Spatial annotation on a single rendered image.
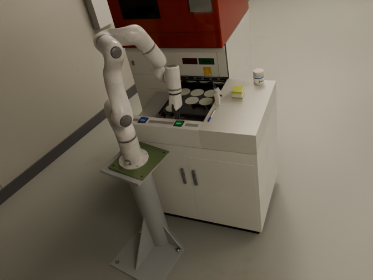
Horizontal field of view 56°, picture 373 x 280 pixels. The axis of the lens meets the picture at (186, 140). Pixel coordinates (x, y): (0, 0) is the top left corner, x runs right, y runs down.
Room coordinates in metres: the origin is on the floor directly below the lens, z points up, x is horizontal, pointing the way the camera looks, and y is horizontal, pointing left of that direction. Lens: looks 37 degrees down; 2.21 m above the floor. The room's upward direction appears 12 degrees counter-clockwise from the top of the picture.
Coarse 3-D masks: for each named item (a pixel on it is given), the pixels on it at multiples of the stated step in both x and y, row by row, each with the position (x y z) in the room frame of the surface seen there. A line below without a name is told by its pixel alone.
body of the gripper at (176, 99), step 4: (180, 92) 1.84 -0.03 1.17; (172, 96) 1.82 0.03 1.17; (176, 96) 1.82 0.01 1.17; (180, 96) 1.86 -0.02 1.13; (172, 100) 1.81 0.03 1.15; (176, 100) 1.81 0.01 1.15; (180, 100) 1.85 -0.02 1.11; (176, 104) 1.80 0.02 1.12; (180, 104) 1.85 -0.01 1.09; (176, 108) 1.79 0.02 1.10
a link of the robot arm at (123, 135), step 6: (108, 102) 1.77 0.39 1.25; (108, 108) 1.72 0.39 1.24; (108, 114) 1.71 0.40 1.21; (108, 120) 1.76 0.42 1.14; (114, 126) 1.73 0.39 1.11; (132, 126) 1.74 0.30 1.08; (114, 132) 1.71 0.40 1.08; (120, 132) 1.69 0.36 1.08; (126, 132) 1.69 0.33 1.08; (132, 132) 1.70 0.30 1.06; (120, 138) 1.68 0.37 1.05; (126, 138) 1.67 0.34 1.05; (132, 138) 1.69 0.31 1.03
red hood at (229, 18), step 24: (120, 0) 2.55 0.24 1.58; (144, 0) 2.46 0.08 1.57; (168, 0) 2.38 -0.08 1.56; (192, 0) 2.30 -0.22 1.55; (216, 0) 2.22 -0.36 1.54; (240, 0) 2.67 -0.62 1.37; (120, 24) 2.58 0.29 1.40; (144, 24) 2.49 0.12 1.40; (168, 24) 2.40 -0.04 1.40; (192, 24) 2.31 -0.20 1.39; (216, 24) 2.23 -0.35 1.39
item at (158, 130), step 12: (156, 120) 1.93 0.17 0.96; (168, 120) 1.90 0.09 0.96; (180, 120) 1.87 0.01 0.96; (144, 132) 1.91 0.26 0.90; (156, 132) 1.87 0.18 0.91; (168, 132) 1.82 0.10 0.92; (180, 132) 1.78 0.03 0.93; (192, 132) 1.74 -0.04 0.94; (180, 144) 1.79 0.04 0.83; (192, 144) 1.75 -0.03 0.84
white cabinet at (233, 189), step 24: (168, 144) 1.83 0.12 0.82; (264, 144) 1.72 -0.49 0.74; (168, 168) 1.85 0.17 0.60; (192, 168) 1.76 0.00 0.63; (216, 168) 1.68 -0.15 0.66; (240, 168) 1.60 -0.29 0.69; (264, 168) 1.70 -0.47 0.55; (168, 192) 1.88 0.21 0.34; (192, 192) 1.78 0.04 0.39; (216, 192) 1.69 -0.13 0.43; (240, 192) 1.61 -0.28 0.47; (264, 192) 1.67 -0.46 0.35; (192, 216) 1.81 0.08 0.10; (216, 216) 1.71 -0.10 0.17; (240, 216) 1.62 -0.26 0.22; (264, 216) 1.64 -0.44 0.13
